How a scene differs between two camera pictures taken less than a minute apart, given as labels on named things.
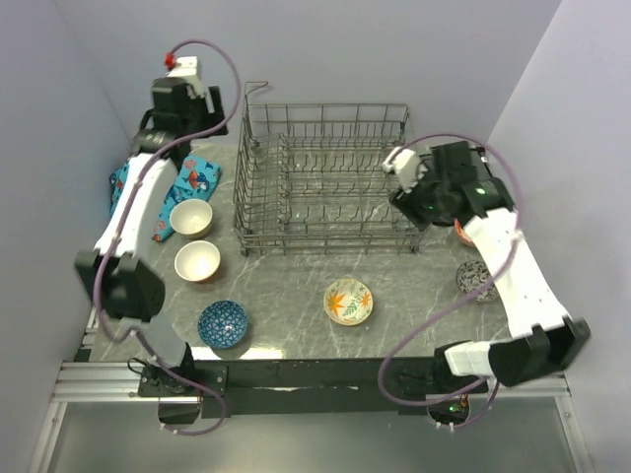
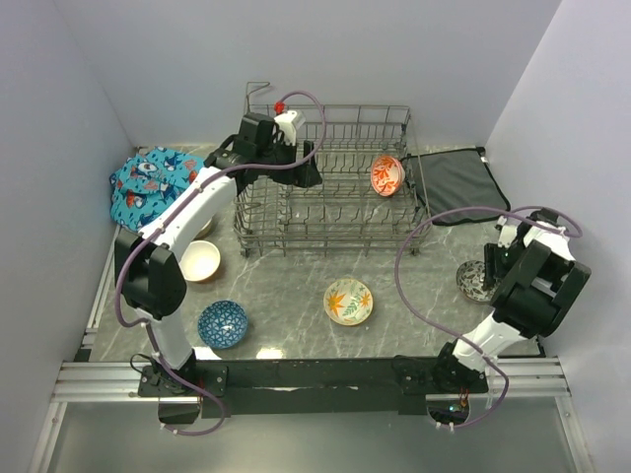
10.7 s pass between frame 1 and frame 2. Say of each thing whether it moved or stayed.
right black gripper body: moved
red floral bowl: moved
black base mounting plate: stayed
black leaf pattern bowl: stayed
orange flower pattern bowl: stayed
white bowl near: stayed
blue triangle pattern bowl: stayed
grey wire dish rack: stayed
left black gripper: moved
